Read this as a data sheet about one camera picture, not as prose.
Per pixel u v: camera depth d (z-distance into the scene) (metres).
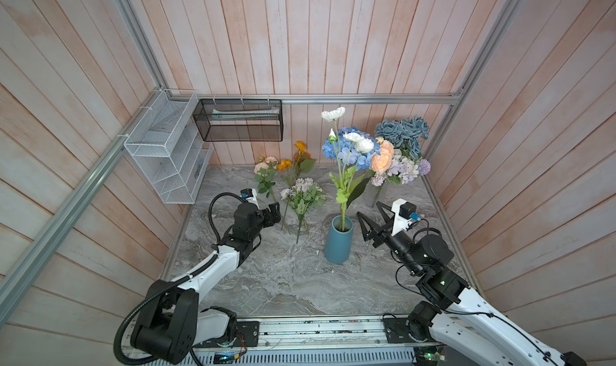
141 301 0.39
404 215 0.55
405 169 0.80
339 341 0.73
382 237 0.58
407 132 0.80
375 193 1.01
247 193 0.75
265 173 1.14
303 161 1.14
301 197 1.01
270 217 0.76
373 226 0.59
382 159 0.70
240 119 1.03
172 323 0.41
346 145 0.61
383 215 0.67
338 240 0.75
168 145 0.69
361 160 0.61
